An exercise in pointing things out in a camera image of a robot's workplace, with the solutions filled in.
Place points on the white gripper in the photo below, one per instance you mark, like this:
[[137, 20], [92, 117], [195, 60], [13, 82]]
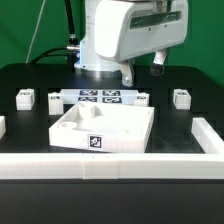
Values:
[[127, 29]]

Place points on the white square tabletop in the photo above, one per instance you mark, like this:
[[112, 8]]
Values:
[[115, 128]]

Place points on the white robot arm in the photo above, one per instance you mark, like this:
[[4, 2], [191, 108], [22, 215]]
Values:
[[90, 63]]

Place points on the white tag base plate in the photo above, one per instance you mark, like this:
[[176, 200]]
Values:
[[72, 96]]

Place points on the white right fence wall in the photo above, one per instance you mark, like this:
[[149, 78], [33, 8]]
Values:
[[207, 137]]

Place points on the white fence wall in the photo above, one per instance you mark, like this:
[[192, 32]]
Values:
[[110, 166], [2, 126], [207, 137]]

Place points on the white front fence wall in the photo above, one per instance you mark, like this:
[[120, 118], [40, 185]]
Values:
[[110, 166]]

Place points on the white left fence wall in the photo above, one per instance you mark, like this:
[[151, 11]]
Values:
[[2, 126]]

